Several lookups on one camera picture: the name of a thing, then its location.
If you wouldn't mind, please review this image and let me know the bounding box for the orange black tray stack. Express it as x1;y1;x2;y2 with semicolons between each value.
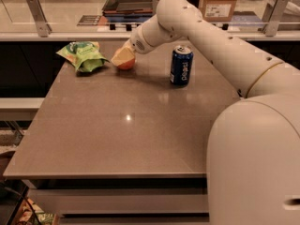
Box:
102;0;153;15

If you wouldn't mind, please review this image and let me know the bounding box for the left metal glass bracket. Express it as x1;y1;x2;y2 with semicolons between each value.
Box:
26;0;52;38

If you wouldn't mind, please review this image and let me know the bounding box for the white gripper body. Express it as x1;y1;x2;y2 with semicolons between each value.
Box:
124;25;156;54

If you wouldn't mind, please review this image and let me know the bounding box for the right metal glass bracket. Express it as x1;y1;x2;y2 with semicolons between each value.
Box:
261;0;290;37

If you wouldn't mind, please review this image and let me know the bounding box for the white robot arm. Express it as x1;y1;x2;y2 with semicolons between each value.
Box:
112;0;300;225

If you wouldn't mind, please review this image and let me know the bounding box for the red yellow apple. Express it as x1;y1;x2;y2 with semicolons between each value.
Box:
113;49;137;71

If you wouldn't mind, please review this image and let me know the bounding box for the brown cardboard box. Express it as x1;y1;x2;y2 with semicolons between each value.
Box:
199;0;237;22

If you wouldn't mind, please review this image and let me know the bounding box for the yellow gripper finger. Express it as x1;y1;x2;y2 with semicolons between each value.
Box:
111;46;136;68

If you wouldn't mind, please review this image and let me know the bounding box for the grey table drawer base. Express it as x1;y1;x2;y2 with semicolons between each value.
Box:
25;176;209;222

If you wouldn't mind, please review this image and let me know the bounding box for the green rice chip bag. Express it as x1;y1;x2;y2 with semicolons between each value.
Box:
57;41;108;73

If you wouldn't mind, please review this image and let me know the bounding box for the blue Pepsi can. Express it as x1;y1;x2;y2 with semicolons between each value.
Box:
170;45;194;86

